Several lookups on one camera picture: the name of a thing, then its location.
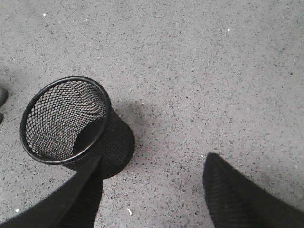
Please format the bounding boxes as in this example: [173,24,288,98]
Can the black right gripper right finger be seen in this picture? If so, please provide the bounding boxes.
[203,152,304,228]

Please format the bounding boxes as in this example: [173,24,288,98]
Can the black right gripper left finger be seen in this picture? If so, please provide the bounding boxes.
[0,156,103,228]

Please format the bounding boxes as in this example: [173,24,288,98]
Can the grey orange handled scissors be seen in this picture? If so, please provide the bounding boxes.
[0,87,8,124]

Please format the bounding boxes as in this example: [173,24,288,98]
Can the black mesh pen bucket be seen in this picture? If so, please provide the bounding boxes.
[20,76,135,179]

